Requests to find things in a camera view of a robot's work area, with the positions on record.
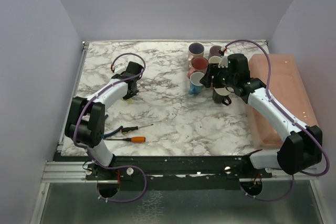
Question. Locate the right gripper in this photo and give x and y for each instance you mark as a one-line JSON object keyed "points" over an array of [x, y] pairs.
{"points": [[213, 70]]}

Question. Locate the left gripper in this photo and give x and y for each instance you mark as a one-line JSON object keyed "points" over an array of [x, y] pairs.
{"points": [[130, 95]]}

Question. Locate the blue mug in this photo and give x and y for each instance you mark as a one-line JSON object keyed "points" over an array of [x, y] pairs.
{"points": [[195, 86]]}

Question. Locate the pink spectrum mug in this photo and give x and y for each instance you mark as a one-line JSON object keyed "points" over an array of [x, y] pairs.
{"points": [[198, 64]]}

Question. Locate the black mug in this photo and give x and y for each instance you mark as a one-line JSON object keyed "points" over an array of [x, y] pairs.
{"points": [[221, 96]]}

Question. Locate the light green mug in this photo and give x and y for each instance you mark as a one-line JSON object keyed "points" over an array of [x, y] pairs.
{"points": [[214, 60]]}

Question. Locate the purple mug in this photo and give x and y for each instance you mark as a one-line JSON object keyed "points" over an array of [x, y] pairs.
{"points": [[215, 51]]}

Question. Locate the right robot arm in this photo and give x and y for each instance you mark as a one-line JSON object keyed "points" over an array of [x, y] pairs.
{"points": [[301, 144]]}

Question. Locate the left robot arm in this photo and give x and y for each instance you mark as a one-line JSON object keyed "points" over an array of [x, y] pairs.
{"points": [[86, 119]]}

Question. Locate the pink storage bin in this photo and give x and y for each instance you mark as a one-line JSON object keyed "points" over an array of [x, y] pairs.
{"points": [[287, 87]]}

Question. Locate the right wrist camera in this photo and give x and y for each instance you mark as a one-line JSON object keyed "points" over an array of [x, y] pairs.
{"points": [[224, 61]]}

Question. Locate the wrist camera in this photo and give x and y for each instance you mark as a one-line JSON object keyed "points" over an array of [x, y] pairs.
{"points": [[118, 68], [224, 61]]}

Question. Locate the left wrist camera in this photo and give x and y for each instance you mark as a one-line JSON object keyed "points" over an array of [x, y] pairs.
{"points": [[118, 68]]}

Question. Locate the black handled screwdriver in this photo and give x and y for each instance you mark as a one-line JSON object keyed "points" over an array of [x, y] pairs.
{"points": [[126, 130]]}

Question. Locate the orange handled screwdriver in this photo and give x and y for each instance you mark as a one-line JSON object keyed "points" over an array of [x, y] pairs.
{"points": [[137, 139]]}

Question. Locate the blue handled pliers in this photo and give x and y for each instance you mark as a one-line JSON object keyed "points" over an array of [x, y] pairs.
{"points": [[112, 133]]}

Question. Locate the black mounting base plate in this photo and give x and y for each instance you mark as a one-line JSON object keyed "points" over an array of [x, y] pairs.
{"points": [[175, 173]]}

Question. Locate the aluminium rail frame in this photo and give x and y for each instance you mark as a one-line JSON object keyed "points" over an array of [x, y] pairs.
{"points": [[158, 144]]}

